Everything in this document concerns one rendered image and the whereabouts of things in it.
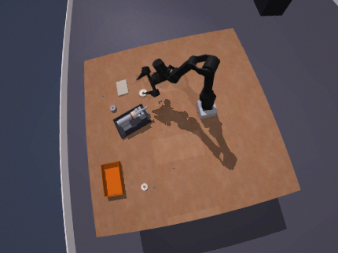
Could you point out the orange rectangular tray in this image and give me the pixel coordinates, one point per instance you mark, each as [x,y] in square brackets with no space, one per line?
[112,179]

